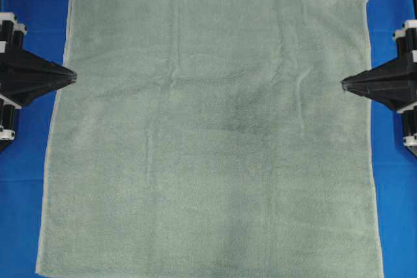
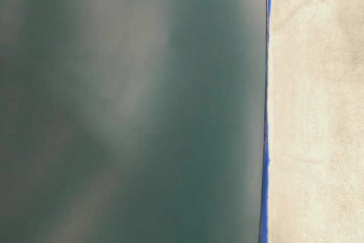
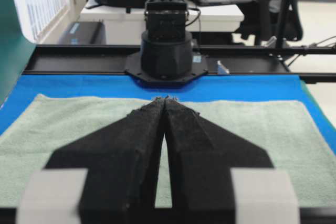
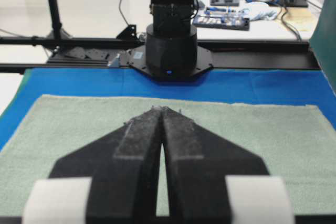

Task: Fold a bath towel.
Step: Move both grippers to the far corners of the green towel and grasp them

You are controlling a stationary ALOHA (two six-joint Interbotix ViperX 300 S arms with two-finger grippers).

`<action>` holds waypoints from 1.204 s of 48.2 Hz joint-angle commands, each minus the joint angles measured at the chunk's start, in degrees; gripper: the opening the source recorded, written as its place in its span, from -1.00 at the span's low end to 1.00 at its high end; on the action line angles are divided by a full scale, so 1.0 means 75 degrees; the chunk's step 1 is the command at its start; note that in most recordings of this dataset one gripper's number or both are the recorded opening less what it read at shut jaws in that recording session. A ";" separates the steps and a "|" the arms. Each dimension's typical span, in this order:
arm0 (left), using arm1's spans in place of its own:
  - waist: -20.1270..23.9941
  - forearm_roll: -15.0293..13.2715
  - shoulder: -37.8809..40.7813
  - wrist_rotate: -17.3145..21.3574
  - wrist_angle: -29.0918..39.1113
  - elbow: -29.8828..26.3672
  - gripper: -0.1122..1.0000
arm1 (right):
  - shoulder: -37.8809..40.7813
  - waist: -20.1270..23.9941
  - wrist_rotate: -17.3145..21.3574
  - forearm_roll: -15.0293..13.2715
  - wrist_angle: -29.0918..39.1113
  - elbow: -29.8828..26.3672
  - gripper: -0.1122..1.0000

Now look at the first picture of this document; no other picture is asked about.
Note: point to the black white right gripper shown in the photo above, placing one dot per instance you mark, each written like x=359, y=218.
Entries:
x=402, y=100

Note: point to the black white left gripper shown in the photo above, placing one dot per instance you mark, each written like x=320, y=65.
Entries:
x=22, y=63

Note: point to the pale green bath towel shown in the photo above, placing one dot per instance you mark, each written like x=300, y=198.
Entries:
x=211, y=138

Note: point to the blue table cloth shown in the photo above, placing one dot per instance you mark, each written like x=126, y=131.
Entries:
x=394, y=167

